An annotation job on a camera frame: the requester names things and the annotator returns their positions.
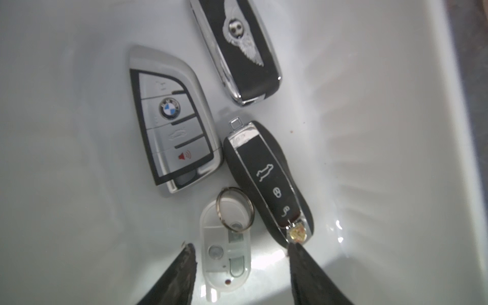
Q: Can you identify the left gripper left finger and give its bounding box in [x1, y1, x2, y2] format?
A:
[137, 243, 197, 305]

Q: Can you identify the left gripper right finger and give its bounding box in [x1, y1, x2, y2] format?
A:
[287, 243, 353, 305]

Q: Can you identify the white car key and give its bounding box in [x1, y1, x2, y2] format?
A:
[200, 187, 255, 303]

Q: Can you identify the black Porsche car key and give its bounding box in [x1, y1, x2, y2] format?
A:
[222, 118, 315, 247]

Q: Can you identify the silver BMW car key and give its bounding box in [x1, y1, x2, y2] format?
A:
[128, 45, 224, 194]

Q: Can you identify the white storage box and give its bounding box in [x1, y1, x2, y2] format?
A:
[1, 1, 487, 304]

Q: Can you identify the black silver Bentley key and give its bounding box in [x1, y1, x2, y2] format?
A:
[189, 0, 282, 107]

